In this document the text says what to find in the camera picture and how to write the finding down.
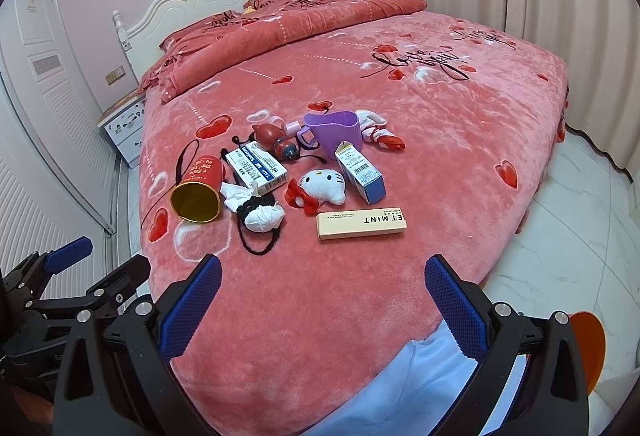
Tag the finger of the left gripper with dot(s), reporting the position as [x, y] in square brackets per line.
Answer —
[109, 294]
[37, 269]

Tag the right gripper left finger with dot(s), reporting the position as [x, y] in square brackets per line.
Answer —
[145, 339]

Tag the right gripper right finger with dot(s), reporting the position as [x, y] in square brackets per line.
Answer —
[491, 334]

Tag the cream mint box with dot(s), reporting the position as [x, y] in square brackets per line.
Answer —
[361, 223]

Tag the blue white medicine box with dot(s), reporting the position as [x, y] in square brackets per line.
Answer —
[256, 168]

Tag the red bear-shaped bottle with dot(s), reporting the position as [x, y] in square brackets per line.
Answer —
[272, 139]

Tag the red white sock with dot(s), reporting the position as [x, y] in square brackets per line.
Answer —
[373, 129]

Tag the pink plastic tube toy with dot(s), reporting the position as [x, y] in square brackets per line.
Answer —
[288, 129]

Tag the purple silicone cup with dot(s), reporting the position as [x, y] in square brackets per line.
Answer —
[328, 131]

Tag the white louvered wardrobe door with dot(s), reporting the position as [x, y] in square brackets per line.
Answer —
[70, 191]

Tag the light blue clothed lap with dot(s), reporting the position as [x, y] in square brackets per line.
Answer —
[410, 395]

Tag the red gold paper cup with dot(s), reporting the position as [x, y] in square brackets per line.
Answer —
[197, 196]

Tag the white nightstand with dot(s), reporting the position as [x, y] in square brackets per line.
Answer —
[123, 123]

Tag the crumpled white tissue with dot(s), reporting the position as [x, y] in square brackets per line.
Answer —
[259, 214]

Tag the blue white carton box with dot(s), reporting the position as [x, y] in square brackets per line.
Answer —
[361, 173]

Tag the hello kitty plush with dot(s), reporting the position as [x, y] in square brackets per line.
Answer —
[315, 188]

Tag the folded red quilt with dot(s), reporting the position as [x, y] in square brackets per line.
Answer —
[204, 48]

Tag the wall power outlet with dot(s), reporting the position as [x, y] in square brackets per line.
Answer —
[115, 75]

